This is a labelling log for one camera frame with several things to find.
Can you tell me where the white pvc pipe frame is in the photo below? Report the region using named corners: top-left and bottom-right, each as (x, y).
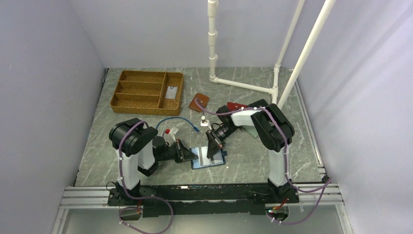
top-left (206, 0), bottom-right (337, 109)

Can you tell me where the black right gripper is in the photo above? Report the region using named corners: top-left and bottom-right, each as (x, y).
top-left (206, 125), bottom-right (240, 158)

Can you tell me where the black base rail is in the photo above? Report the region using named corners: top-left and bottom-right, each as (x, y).
top-left (107, 182), bottom-right (300, 217)

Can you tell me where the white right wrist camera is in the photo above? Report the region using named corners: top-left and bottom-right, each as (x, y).
top-left (200, 115), bottom-right (211, 129)

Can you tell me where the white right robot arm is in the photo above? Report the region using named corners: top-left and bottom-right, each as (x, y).
top-left (206, 99), bottom-right (295, 202)

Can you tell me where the wicker cutlery tray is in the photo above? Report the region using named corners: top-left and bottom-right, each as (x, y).
top-left (110, 70), bottom-right (184, 116)

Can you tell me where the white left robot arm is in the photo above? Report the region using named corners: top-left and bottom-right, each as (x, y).
top-left (109, 118), bottom-right (198, 205)

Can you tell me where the red leather card holder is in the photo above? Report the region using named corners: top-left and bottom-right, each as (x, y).
top-left (226, 102), bottom-right (247, 111)

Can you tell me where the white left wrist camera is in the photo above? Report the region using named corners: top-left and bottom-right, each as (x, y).
top-left (164, 126), bottom-right (179, 144)

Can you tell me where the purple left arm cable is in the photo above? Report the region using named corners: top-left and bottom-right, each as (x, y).
top-left (117, 121), bottom-right (175, 234)

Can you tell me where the brown leather card holder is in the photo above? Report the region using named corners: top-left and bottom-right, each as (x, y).
top-left (188, 93), bottom-right (210, 113)

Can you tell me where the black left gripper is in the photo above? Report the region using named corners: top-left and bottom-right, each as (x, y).
top-left (157, 138), bottom-right (198, 163)

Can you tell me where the white credit card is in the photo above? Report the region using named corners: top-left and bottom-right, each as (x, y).
top-left (165, 86), bottom-right (178, 100)

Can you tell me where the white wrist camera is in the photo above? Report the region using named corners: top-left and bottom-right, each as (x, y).
top-left (200, 115), bottom-right (211, 129)
top-left (164, 126), bottom-right (179, 144)

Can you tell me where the black leather card holder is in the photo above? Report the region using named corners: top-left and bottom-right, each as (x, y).
top-left (248, 99), bottom-right (269, 108)

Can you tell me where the blue leather card holder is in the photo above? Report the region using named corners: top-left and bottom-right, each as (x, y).
top-left (190, 146), bottom-right (227, 170)

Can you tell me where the blue ethernet cable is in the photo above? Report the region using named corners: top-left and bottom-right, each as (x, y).
top-left (155, 116), bottom-right (201, 134)

